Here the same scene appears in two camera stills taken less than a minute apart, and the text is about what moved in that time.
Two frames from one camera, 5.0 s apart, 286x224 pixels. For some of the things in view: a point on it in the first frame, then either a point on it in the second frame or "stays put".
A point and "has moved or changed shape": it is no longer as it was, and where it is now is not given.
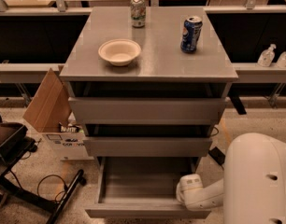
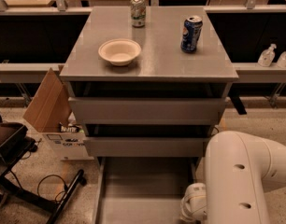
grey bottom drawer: (143, 188) has moved or changed shape
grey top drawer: (148, 111) stays put
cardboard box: (50, 113) stays put
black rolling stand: (11, 143) stays put
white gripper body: (188, 188) to (195, 192)
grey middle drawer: (149, 147) stays put
